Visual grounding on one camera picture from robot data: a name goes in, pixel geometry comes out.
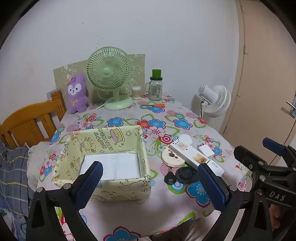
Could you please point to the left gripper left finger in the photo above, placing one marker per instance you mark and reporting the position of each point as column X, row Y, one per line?
column 43, row 223

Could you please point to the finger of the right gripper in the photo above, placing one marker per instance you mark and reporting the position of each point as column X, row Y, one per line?
column 279, row 149
column 248, row 158

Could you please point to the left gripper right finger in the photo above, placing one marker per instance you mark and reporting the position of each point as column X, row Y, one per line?
column 225, row 200

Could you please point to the white 45W charger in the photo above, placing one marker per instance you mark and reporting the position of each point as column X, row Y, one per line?
column 217, row 170

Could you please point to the black round lens cap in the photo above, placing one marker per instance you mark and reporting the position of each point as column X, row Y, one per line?
column 187, row 175

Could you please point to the white remote control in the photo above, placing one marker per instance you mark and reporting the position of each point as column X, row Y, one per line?
column 189, row 154

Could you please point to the white square charger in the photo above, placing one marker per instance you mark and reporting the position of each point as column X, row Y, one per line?
column 206, row 151

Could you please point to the round cream compact mirror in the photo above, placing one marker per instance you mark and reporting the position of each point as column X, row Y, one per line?
column 171, row 159

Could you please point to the white oval earbud case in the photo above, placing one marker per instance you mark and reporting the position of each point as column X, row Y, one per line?
column 186, row 139

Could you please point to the yellow patterned storage box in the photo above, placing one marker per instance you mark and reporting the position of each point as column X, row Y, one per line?
column 121, row 151

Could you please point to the person's right hand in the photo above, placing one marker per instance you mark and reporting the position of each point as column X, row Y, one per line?
column 274, row 212

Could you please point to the blue plaid bedding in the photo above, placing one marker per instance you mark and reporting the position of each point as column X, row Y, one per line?
column 14, row 189

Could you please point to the floral tablecloth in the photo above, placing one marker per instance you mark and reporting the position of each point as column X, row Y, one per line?
column 167, row 206

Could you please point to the white standing fan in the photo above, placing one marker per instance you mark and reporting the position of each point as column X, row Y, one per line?
column 217, row 99

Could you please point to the beige door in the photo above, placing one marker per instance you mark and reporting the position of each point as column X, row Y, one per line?
column 264, row 84

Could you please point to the wooden chair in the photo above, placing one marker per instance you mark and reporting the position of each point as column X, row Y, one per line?
column 33, row 123

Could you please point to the glass mason jar mug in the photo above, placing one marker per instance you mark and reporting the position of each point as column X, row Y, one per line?
column 154, row 88

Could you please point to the green cup on jar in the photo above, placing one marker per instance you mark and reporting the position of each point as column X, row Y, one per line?
column 156, row 73

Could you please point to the purple plush bunny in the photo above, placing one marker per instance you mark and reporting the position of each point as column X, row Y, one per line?
column 76, row 94

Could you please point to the cotton swab container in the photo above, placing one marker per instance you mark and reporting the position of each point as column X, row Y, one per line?
column 136, row 92

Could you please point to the green desk fan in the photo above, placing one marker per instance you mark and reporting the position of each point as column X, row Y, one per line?
column 108, row 69

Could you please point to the door handle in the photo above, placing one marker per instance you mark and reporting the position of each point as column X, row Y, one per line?
column 292, row 106

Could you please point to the orange handled scissors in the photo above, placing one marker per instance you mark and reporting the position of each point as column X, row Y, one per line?
column 159, row 105

